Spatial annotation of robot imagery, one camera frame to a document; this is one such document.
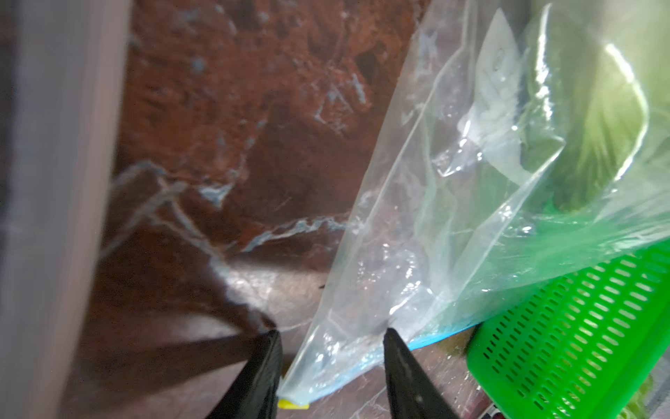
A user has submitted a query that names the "chinese cabbage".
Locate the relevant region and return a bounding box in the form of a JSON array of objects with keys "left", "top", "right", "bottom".
[
  {"left": 522, "top": 1, "right": 669, "bottom": 212},
  {"left": 618, "top": 375, "right": 654, "bottom": 419}
]

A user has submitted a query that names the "green plastic basket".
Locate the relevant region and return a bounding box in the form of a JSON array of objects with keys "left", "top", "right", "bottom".
[{"left": 468, "top": 242, "right": 669, "bottom": 418}]

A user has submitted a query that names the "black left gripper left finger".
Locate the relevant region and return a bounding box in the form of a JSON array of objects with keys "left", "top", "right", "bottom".
[{"left": 206, "top": 330, "right": 283, "bottom": 419}]

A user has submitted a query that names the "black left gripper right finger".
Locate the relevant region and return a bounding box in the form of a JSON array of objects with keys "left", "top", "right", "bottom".
[{"left": 383, "top": 328, "right": 458, "bottom": 419}]

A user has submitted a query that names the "clear zip-top bag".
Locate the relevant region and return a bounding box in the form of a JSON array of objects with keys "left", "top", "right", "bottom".
[
  {"left": 278, "top": 1, "right": 669, "bottom": 405},
  {"left": 1, "top": 1, "right": 132, "bottom": 418}
]

